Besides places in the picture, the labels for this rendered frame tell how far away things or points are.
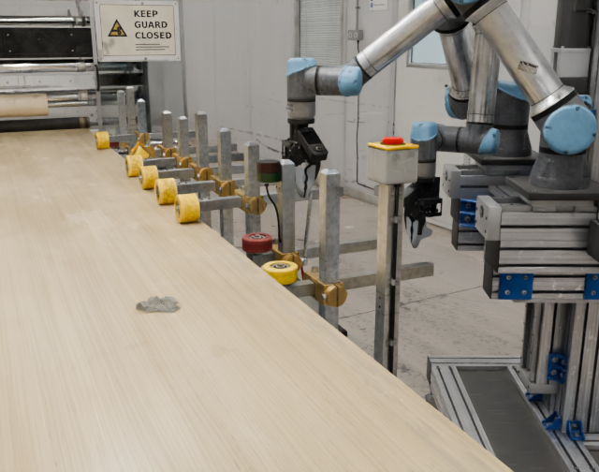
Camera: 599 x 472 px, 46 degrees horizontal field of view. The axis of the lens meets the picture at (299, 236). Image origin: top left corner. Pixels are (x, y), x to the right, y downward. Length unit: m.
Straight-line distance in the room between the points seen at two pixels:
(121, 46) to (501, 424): 2.89
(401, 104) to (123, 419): 4.93
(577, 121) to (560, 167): 0.19
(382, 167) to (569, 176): 0.72
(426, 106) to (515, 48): 3.80
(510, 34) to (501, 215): 0.45
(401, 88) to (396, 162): 4.47
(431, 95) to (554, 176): 3.63
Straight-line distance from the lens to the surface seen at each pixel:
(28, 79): 4.19
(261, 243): 1.82
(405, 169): 1.31
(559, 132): 1.74
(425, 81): 5.53
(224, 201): 2.05
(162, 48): 4.26
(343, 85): 1.81
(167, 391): 1.10
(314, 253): 1.92
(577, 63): 2.16
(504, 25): 1.75
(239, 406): 1.05
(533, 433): 2.42
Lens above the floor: 1.41
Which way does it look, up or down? 16 degrees down
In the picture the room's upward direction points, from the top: straight up
